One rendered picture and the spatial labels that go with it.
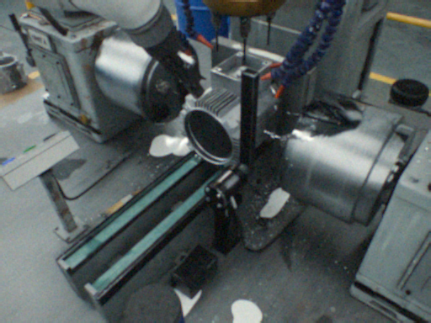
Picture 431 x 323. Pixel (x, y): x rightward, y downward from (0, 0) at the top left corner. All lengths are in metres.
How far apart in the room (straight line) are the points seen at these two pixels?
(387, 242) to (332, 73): 0.47
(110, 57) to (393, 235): 0.80
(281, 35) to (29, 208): 0.84
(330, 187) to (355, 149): 0.09
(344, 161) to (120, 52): 0.64
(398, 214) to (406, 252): 0.09
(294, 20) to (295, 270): 0.63
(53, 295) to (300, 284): 0.57
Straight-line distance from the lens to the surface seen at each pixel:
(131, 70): 1.01
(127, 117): 1.32
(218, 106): 0.86
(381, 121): 0.76
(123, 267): 0.81
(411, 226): 0.72
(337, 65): 1.02
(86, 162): 1.24
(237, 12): 0.78
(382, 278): 0.84
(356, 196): 0.73
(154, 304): 0.42
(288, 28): 1.06
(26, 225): 1.13
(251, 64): 0.99
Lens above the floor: 1.59
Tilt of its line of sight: 44 degrees down
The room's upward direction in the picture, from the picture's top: 2 degrees counter-clockwise
